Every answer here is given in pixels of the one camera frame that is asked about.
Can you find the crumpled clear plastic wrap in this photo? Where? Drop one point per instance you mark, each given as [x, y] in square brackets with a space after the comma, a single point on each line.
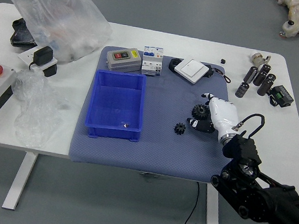
[33, 112]

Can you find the white socket plate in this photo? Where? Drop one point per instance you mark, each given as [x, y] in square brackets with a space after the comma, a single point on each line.
[27, 57]

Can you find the white circuit breaker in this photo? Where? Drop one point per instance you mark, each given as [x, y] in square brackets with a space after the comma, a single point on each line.
[152, 61]

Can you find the black round-ended device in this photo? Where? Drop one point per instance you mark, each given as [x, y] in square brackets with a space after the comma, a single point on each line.
[173, 64]

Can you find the black module with green display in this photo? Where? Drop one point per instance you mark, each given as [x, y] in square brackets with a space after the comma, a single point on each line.
[281, 95]

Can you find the large clear plastic bag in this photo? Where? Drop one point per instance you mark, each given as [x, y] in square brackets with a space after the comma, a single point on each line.
[66, 28]

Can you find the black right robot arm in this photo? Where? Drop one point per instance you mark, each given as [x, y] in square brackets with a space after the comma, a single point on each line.
[265, 200]

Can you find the silver white lamp socket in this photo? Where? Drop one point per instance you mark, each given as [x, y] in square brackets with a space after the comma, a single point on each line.
[258, 59]

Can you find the small metal screw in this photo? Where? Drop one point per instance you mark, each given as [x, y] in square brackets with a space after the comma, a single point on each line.
[125, 125]

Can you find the grey push button switch box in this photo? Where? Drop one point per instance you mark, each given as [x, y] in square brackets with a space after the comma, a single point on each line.
[123, 58]

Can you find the black power adapter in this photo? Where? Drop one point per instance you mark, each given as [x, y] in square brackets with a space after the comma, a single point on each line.
[43, 55]

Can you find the small black gear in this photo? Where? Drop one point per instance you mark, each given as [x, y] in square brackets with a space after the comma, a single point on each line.
[180, 128]

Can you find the white wall switch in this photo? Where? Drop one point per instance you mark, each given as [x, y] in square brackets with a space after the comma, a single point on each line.
[191, 70]

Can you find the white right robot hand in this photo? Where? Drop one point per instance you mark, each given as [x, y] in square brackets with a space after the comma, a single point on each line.
[223, 114]

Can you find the big black gear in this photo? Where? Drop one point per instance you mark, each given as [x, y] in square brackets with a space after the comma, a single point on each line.
[198, 110]

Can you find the black cylinder capacitor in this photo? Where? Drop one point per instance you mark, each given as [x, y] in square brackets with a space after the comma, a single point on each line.
[265, 69]
[259, 78]
[242, 90]
[271, 78]
[265, 87]
[251, 74]

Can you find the blue plastic box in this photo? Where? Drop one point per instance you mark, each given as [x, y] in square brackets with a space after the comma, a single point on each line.
[117, 104]

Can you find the small black cube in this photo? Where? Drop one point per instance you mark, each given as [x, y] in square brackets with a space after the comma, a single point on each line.
[223, 61]

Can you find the blue-grey mat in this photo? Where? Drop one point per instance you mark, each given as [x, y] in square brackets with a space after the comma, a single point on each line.
[157, 152]

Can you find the black block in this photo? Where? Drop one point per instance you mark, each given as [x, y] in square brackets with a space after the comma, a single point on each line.
[50, 70]

